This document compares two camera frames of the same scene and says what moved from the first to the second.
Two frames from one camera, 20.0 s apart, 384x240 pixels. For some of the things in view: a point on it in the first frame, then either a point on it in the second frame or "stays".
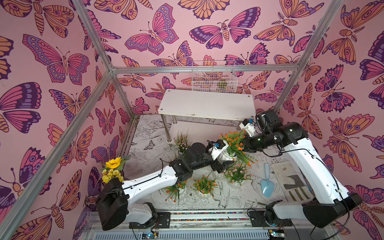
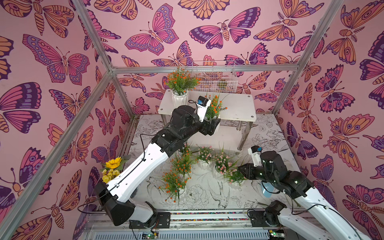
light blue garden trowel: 267,186 stays
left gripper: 222,167 to 210,128
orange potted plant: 235,151 to 179,83
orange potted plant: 204,185 to 215,107
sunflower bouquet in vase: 113,169 stays
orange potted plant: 176,190 stays
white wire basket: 217,82 stays
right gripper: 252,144 to 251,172
